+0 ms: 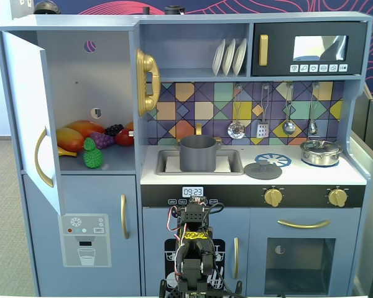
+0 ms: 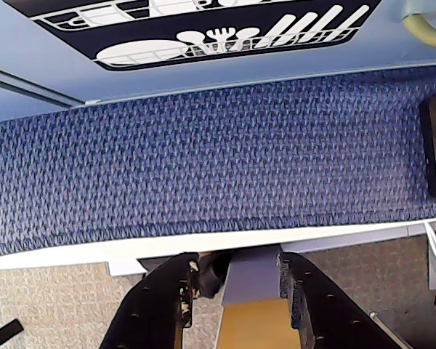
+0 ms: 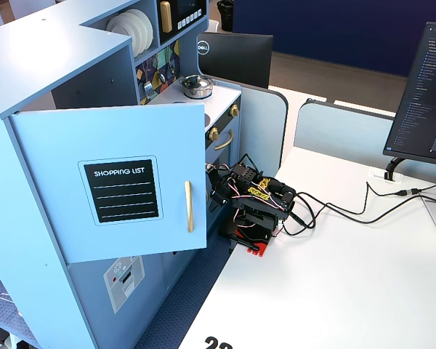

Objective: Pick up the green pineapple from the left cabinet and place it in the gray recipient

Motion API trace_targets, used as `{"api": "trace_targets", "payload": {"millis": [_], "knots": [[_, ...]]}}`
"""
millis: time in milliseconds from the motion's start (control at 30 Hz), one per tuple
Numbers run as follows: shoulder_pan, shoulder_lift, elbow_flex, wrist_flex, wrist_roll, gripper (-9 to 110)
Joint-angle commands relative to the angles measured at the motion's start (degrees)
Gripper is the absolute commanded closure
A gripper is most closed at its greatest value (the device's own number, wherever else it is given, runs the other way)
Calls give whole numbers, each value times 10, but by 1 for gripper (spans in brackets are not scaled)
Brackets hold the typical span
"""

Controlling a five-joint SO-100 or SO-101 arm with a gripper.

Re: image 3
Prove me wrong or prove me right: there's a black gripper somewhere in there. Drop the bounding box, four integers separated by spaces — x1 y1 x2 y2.
209 165 241 213

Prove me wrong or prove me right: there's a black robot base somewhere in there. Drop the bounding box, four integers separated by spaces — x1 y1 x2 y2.
217 209 288 252

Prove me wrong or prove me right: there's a blue cabinet door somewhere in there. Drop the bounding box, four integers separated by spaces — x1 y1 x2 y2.
8 101 209 265

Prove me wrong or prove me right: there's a blue toy kitchen cabinet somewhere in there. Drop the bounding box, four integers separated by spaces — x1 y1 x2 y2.
0 0 243 349

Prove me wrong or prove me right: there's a red table clamp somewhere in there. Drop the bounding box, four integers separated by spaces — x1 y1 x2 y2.
244 241 270 259

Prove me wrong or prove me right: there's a grey desk divider panel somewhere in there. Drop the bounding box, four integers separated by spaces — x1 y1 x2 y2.
293 98 397 169
212 76 290 174

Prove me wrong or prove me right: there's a grey metal pot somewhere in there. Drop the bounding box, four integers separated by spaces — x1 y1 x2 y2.
181 81 216 100

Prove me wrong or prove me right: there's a metal pot lid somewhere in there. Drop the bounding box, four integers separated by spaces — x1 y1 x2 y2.
178 74 213 91

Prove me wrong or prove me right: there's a metal toy spatula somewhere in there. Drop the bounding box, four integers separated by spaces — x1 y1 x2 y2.
142 61 155 100

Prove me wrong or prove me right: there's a metal toy ladle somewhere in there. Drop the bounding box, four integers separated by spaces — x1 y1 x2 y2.
156 57 167 87

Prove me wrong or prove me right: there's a black Dell monitor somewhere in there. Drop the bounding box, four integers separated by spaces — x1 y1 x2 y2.
197 31 275 90

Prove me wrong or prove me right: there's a white plate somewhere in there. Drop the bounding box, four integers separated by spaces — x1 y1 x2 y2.
105 14 142 58
118 10 149 55
126 7 155 50

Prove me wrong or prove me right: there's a black trash bin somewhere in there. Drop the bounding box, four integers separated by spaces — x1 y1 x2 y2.
216 0 235 32

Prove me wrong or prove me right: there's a black toy microwave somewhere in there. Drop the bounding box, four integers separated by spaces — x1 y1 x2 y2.
156 0 209 47

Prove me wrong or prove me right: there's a monitor showing code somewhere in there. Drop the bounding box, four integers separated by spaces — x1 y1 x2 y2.
382 21 436 169

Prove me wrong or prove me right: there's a gold door handle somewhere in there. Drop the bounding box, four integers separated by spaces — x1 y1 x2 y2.
184 180 195 233

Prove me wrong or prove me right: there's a gold oven handle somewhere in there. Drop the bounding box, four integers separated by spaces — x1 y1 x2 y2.
214 129 235 151

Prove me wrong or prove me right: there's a black power cable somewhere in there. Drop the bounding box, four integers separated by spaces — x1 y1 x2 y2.
286 180 372 237

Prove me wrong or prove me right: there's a black USB cable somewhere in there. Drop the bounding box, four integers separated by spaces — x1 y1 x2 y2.
294 181 436 234

